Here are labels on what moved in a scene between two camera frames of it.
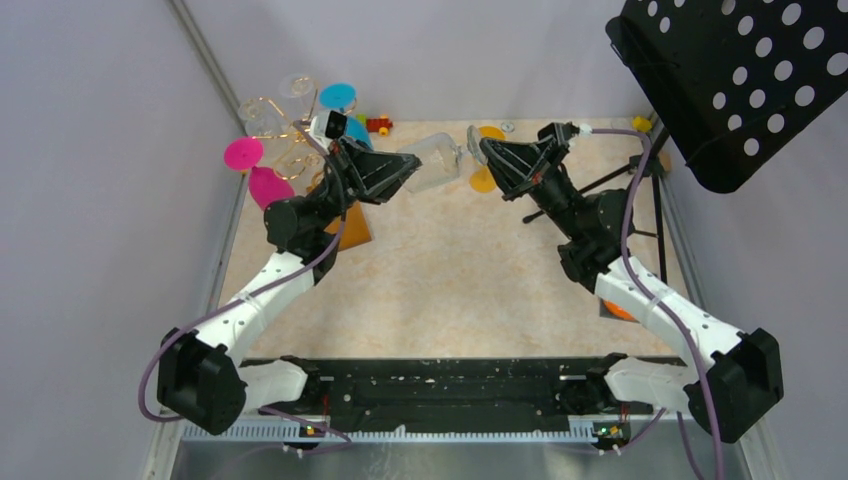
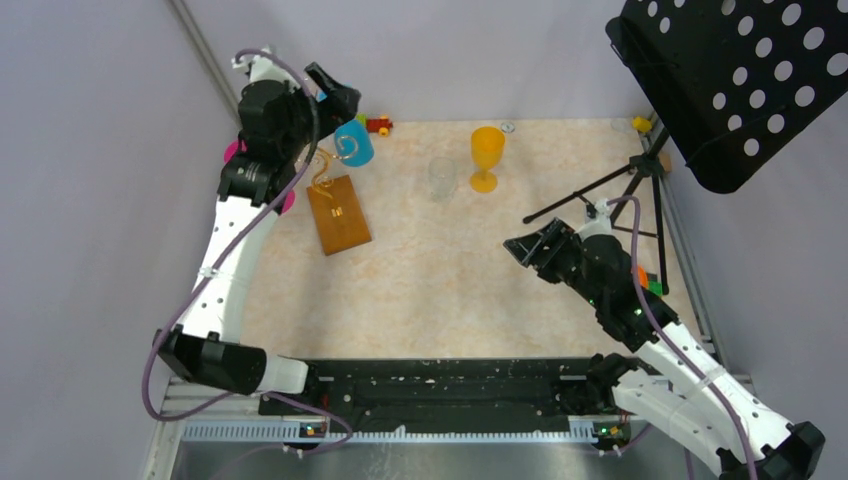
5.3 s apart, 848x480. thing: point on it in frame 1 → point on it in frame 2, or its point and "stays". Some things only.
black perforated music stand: (731, 77) stays
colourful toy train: (380, 125) stays
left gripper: (364, 173) → (340, 105)
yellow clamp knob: (641, 124) stays
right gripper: (521, 169) → (531, 248)
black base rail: (446, 391) stays
